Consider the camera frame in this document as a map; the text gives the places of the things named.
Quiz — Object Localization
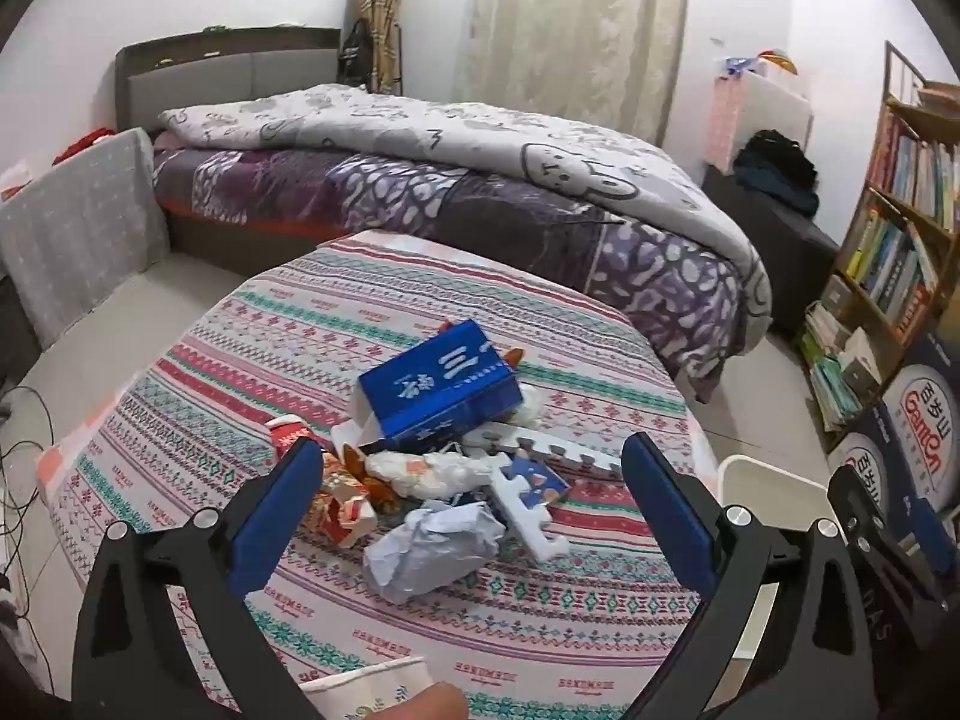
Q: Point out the stack of books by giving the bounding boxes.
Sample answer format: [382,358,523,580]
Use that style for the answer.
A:
[799,300,886,432]

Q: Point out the person's left hand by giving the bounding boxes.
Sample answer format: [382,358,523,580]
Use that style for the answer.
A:
[375,681,470,720]

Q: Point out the purple patterned blanket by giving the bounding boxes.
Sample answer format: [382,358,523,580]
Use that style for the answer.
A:
[154,146,751,402]

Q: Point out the black hanging bag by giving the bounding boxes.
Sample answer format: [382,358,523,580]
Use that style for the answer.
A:
[337,19,376,87]

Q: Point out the dark storage cabinet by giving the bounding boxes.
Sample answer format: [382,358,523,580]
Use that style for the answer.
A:
[701,165,841,338]

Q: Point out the grey upholstered bed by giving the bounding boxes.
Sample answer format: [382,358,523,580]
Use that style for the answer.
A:
[115,26,773,402]

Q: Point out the white bunny print duvet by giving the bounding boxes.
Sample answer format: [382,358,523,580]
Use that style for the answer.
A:
[157,82,773,346]

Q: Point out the pile of dark clothes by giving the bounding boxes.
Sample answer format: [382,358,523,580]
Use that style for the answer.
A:
[733,130,820,215]

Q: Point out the grey checked padded board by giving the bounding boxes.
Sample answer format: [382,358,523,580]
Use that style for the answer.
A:
[0,127,172,350]

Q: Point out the white plastic bin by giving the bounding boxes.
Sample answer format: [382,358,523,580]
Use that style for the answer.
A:
[716,454,845,691]

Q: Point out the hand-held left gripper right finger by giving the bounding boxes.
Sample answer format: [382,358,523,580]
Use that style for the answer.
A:
[621,431,878,720]

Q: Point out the white storage box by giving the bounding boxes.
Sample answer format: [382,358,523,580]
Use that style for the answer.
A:
[739,56,815,166]

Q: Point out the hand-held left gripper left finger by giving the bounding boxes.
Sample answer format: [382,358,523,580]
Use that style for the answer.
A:
[71,435,327,720]

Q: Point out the grey paper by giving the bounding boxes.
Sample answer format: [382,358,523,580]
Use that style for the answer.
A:
[364,502,507,605]

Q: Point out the dark blue water carton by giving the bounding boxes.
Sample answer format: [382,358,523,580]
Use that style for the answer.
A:
[829,405,901,511]
[874,330,960,503]

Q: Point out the long white foam strip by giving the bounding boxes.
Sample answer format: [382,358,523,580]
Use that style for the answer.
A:
[461,424,627,479]

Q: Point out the row of books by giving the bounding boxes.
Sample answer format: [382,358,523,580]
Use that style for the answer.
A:
[870,109,960,233]
[844,206,942,338]

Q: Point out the black cables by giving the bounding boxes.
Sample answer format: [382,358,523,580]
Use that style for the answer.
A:
[0,386,55,616]

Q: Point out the colourful toys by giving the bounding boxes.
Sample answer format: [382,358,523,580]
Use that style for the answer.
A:
[720,51,800,80]

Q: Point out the round table with patterned cloth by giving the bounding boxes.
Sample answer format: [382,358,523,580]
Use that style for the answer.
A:
[37,229,725,720]

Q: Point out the wooden bookshelf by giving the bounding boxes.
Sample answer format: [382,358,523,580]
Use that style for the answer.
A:
[795,41,960,432]

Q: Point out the red and gold snack wrapper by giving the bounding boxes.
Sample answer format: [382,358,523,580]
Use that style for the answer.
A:
[311,450,392,550]

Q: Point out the cream lace curtain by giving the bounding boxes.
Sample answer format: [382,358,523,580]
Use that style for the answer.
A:
[454,0,691,143]

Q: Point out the beige plaid coat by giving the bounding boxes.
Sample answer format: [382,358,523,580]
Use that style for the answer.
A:
[352,0,406,95]

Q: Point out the red cloth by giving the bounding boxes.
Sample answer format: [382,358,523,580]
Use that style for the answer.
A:
[52,127,117,166]

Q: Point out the white plastic wrap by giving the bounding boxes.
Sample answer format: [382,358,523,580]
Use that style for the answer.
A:
[366,448,497,502]

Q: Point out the white tissue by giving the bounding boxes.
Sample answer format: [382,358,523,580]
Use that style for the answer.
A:
[517,382,557,430]

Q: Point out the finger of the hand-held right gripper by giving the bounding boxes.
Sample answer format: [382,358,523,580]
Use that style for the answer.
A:
[827,465,910,578]
[910,497,960,590]

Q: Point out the blue cardboard box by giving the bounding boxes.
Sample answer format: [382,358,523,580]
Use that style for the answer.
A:
[332,319,524,460]

